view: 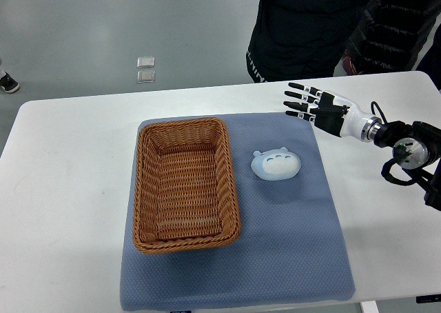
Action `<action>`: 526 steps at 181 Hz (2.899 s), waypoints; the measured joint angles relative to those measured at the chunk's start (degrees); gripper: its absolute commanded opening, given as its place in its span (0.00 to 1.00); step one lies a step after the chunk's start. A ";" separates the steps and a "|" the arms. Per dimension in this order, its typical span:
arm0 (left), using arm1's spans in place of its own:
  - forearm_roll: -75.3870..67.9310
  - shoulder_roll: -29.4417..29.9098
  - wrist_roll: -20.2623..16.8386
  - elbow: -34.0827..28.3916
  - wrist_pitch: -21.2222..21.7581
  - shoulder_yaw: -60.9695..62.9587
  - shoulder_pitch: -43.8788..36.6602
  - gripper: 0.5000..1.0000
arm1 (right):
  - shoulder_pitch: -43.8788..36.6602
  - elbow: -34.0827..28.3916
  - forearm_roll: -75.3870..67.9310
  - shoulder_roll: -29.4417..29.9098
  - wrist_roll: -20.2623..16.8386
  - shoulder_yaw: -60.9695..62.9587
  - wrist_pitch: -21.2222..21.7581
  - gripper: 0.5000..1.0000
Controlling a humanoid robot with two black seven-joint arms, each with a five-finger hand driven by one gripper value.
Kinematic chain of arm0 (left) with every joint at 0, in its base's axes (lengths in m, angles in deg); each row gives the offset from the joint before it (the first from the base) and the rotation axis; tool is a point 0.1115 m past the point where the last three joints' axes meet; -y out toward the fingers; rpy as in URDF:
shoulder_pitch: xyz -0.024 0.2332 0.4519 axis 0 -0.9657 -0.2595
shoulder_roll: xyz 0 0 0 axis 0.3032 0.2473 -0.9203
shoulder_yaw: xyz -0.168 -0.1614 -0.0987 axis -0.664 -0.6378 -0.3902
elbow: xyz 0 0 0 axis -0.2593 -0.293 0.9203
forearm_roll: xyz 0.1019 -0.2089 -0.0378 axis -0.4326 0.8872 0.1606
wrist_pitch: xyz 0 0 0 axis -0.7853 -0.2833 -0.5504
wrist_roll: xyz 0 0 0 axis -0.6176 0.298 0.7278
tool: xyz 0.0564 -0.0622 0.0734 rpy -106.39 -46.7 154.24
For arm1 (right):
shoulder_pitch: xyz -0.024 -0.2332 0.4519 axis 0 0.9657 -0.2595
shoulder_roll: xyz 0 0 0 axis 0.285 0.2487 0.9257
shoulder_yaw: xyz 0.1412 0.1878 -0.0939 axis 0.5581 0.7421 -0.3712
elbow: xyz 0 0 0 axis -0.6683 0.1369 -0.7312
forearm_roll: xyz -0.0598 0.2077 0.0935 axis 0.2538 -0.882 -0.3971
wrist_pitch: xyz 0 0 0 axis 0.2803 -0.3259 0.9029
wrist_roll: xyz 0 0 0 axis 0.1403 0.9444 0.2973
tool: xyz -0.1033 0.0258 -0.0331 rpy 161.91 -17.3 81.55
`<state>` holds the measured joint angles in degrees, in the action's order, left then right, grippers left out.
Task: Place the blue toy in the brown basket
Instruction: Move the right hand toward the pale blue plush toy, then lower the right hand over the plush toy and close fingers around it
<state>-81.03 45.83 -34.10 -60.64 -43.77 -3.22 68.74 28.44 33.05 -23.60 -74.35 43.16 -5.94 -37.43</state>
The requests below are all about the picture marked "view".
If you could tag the blue quilted mat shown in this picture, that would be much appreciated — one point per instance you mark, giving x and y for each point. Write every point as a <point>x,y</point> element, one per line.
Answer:
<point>290,249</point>

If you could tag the blue white plush toy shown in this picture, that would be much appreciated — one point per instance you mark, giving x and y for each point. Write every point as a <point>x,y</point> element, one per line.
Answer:
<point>275,165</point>

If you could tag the upper clear floor plate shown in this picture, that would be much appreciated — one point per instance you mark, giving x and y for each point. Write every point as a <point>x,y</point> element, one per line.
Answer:
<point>146,62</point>

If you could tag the person in dark jacket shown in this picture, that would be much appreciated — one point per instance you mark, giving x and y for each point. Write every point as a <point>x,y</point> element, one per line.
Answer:
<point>390,35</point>

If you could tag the person in black clothes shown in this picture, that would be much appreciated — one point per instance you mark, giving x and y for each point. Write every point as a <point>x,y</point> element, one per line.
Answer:
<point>300,39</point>

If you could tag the brown wicker basket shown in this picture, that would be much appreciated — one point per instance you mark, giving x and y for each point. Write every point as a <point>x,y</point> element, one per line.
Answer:
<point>184,187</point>

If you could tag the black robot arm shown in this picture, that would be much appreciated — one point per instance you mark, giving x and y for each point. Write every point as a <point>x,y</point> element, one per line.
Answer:
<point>414,147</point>

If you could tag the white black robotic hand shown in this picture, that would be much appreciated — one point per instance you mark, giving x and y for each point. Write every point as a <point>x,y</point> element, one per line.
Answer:
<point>331,112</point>

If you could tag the black shoe at left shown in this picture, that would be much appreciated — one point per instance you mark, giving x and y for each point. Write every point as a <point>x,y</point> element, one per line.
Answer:
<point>8,84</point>

